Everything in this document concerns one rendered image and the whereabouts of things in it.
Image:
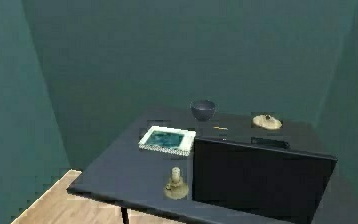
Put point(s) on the white book with teal cover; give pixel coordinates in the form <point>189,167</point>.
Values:
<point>165,140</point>

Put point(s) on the beige candlestick with candle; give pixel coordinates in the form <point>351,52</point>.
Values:
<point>176,186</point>

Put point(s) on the dark blue bowl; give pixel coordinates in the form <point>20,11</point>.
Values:
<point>203,110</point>

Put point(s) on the black table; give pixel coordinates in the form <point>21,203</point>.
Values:
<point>127,173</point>

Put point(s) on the beige round dish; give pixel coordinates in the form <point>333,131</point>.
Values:
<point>267,122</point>

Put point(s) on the black open laptop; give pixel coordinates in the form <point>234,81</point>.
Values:
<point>253,176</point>

